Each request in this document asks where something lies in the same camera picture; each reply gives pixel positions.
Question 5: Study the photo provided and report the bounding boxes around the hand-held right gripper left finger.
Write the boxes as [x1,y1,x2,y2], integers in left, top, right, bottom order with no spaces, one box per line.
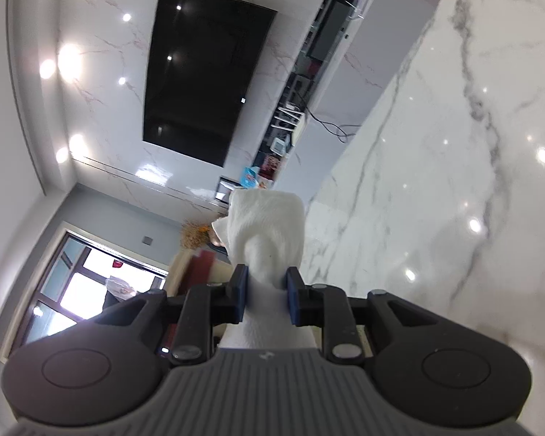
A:
[93,263,249,365]

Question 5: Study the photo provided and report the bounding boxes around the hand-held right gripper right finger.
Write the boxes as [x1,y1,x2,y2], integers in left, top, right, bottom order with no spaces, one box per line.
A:
[285,266,471,365]

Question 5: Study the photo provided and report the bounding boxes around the white towel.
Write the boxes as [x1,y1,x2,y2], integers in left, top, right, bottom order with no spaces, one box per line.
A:
[211,189,321,350]

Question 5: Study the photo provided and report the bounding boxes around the tall red thermos bottle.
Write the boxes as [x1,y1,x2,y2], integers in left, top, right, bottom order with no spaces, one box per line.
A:
[188,250,216,291]

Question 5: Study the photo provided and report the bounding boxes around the dried yellow flowers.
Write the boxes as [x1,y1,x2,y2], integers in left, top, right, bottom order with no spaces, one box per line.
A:
[180,218,214,250]

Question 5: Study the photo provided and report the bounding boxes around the blue snack bag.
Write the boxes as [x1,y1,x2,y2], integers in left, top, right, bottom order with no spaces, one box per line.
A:
[240,166,261,189]

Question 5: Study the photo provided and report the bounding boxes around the dark red printed box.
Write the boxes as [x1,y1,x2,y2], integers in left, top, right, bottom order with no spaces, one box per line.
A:
[260,154,280,180]

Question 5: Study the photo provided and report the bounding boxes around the white router with antennas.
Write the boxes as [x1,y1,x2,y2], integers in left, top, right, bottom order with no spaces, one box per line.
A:
[272,104,307,144]

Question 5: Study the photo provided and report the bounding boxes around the white marble television console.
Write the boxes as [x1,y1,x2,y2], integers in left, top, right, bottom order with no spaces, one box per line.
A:
[247,0,441,210]

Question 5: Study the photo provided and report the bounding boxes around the black media box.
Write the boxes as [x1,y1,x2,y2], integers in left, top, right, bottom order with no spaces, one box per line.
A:
[306,0,352,62]

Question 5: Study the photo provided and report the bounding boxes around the black picture frame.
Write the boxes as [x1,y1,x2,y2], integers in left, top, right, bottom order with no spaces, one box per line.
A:
[214,177,239,205]

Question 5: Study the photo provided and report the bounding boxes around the window with dark frame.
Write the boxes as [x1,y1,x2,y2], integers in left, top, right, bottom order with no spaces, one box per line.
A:
[9,229,169,350]

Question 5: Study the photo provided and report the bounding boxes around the black power cable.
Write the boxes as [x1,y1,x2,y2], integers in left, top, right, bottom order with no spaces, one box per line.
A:
[306,109,359,142]

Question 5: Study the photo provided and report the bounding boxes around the black wall television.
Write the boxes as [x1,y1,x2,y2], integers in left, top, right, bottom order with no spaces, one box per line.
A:
[142,0,279,167]

